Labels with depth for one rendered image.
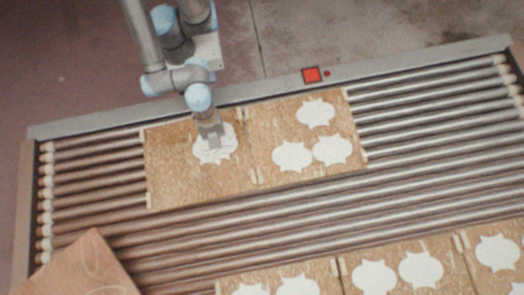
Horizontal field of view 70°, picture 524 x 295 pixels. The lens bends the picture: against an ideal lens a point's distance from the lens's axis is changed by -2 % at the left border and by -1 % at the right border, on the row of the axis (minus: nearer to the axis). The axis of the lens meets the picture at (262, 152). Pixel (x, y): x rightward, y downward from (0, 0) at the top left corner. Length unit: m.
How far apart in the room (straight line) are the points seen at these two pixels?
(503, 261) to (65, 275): 1.43
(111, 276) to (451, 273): 1.11
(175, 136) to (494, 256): 1.21
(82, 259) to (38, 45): 2.35
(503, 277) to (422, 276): 0.26
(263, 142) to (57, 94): 2.00
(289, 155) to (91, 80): 1.97
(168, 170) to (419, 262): 0.95
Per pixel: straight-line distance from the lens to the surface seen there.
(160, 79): 1.26
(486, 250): 1.48
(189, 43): 1.65
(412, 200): 1.46
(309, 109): 1.50
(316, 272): 1.34
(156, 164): 1.50
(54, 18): 3.59
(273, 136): 1.46
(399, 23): 3.08
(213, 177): 1.42
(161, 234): 1.44
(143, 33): 1.23
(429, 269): 1.40
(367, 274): 1.35
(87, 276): 1.39
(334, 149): 1.44
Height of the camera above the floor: 2.26
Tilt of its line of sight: 68 degrees down
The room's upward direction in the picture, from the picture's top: 10 degrees counter-clockwise
